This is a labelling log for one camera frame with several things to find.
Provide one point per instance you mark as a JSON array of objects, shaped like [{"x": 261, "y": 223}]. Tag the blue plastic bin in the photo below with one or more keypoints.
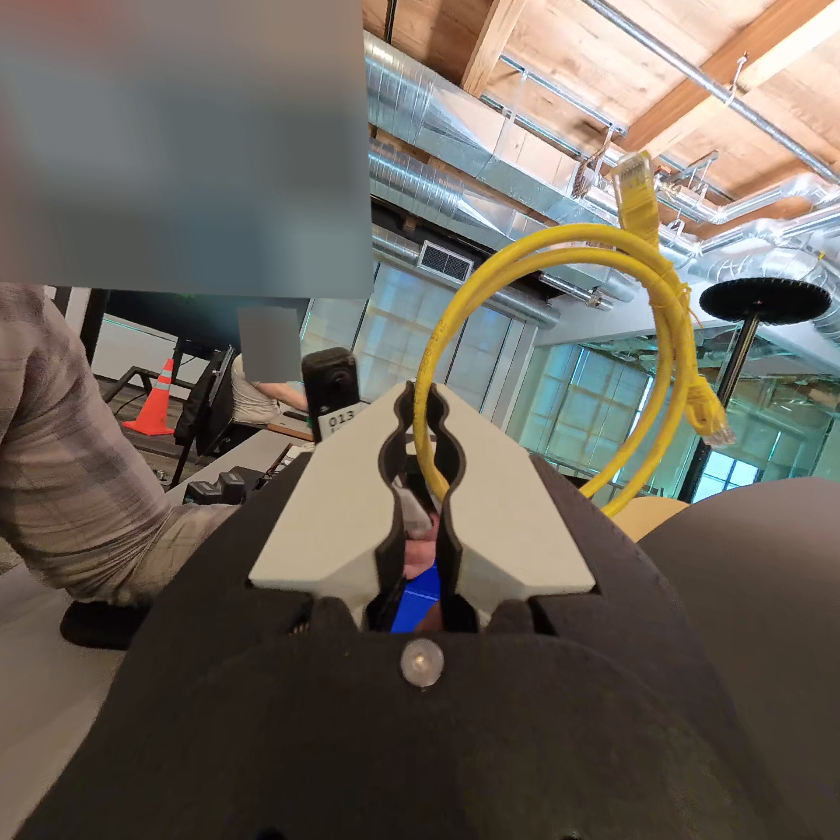
[{"x": 418, "y": 601}]

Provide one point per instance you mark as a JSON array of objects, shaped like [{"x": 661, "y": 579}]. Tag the black pole stand with disc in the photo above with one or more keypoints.
[{"x": 761, "y": 302}]

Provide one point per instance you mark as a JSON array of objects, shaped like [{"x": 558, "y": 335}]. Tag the black charger block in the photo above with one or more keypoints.
[
  {"x": 234, "y": 483},
  {"x": 204, "y": 491}
]

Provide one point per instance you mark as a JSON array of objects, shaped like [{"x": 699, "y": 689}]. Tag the black wood-rimmed board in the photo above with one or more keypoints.
[{"x": 748, "y": 630}]

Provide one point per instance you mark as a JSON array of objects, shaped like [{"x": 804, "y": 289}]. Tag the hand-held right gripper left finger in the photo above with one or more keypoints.
[{"x": 328, "y": 519}]

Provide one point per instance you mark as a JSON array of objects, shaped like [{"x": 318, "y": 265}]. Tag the orange traffic cone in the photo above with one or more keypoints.
[{"x": 154, "y": 400}]

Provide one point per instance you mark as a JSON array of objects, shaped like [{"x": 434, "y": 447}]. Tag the person's left hand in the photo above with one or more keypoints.
[{"x": 420, "y": 558}]

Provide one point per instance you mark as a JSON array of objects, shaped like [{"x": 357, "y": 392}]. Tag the person's left forearm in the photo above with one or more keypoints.
[{"x": 92, "y": 460}]

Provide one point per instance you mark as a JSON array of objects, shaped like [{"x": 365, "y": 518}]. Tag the black hanging jacket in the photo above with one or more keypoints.
[{"x": 206, "y": 400}]

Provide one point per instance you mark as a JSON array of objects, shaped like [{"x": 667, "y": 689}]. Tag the black textured pad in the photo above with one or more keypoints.
[{"x": 103, "y": 625}]

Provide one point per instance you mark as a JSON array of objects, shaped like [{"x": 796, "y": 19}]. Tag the white vent grille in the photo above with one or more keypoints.
[{"x": 446, "y": 260}]

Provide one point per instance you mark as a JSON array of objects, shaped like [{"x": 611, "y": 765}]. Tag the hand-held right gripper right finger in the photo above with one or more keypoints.
[{"x": 512, "y": 519}]

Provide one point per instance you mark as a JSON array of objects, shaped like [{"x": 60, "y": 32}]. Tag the large black screen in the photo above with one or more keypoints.
[{"x": 197, "y": 322}]

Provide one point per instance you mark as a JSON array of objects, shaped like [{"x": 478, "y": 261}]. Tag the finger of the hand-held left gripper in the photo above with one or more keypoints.
[{"x": 418, "y": 505}]

